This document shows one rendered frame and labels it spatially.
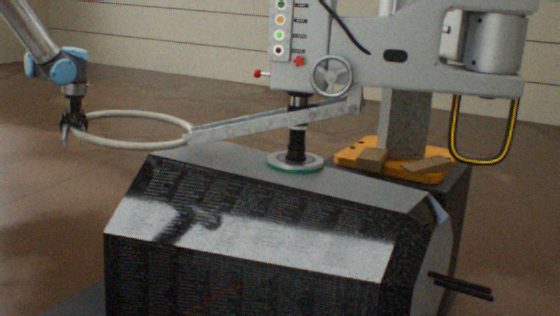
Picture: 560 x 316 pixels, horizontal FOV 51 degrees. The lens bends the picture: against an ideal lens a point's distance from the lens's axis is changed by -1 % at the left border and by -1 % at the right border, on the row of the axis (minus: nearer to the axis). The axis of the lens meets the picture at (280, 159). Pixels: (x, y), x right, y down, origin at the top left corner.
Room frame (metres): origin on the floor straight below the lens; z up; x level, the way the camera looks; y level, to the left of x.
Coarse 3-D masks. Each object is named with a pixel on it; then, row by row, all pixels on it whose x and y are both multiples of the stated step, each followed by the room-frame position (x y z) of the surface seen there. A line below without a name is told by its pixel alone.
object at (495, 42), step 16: (480, 16) 2.02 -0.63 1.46; (496, 16) 2.00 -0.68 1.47; (512, 16) 1.99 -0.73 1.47; (480, 32) 2.02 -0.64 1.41; (496, 32) 1.99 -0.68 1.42; (512, 32) 1.98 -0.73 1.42; (480, 48) 2.01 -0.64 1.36; (496, 48) 1.98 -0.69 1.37; (512, 48) 1.99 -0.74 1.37; (464, 64) 2.07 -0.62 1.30; (480, 64) 2.00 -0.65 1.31; (496, 64) 1.98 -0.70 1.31; (512, 64) 1.99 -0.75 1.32
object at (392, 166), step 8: (368, 136) 2.99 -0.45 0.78; (376, 136) 3.00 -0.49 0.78; (352, 144) 2.81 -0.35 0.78; (360, 144) 2.83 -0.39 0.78; (368, 144) 2.84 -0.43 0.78; (344, 152) 2.67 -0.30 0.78; (352, 152) 2.68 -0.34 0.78; (360, 152) 2.68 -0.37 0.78; (432, 152) 2.76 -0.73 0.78; (440, 152) 2.77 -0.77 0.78; (448, 152) 2.78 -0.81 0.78; (336, 160) 2.60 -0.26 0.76; (344, 160) 2.57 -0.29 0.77; (352, 160) 2.56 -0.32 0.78; (392, 160) 2.59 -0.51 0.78; (400, 160) 2.59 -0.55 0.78; (408, 160) 2.60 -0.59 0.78; (384, 168) 2.49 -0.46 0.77; (392, 168) 2.47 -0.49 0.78; (400, 168) 2.47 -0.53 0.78; (392, 176) 2.47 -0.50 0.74; (400, 176) 2.45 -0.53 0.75; (408, 176) 2.44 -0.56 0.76; (416, 176) 2.42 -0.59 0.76; (424, 176) 2.41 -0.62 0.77; (432, 176) 2.40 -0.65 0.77; (440, 176) 2.42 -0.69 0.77
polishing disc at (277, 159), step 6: (270, 156) 2.17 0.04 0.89; (276, 156) 2.18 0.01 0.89; (282, 156) 2.19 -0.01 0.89; (306, 156) 2.21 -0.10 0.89; (312, 156) 2.21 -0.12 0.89; (318, 156) 2.22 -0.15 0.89; (270, 162) 2.12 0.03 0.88; (276, 162) 2.10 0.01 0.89; (282, 162) 2.11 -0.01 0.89; (288, 162) 2.11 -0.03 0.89; (294, 162) 2.12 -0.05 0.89; (300, 162) 2.12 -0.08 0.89; (306, 162) 2.13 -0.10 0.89; (312, 162) 2.13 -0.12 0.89; (318, 162) 2.14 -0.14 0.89; (288, 168) 2.07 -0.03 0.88; (294, 168) 2.06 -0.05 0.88; (300, 168) 2.07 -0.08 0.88; (306, 168) 2.07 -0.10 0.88; (312, 168) 2.08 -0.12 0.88
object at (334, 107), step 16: (272, 112) 2.23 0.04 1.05; (288, 112) 2.12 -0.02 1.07; (304, 112) 2.11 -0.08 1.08; (320, 112) 2.10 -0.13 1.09; (336, 112) 2.09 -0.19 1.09; (352, 112) 2.05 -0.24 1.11; (192, 128) 2.28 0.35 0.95; (208, 128) 2.27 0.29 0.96; (224, 128) 2.15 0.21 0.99; (240, 128) 2.14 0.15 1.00; (256, 128) 2.13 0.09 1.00; (272, 128) 2.12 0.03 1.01; (192, 144) 2.17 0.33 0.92
